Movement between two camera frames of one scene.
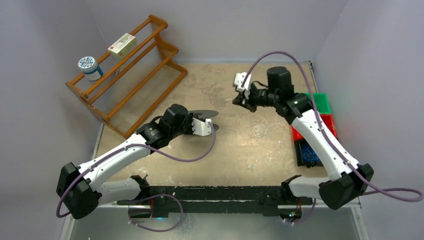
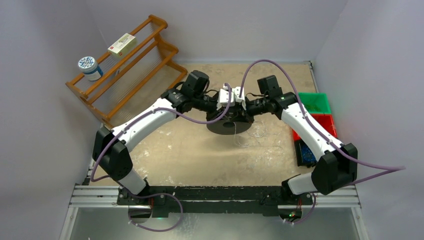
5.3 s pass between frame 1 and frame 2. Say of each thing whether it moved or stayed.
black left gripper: moved
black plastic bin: stayed
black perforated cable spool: moved
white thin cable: moved
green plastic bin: stayed
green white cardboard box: stayed
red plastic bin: stayed
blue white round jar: stayed
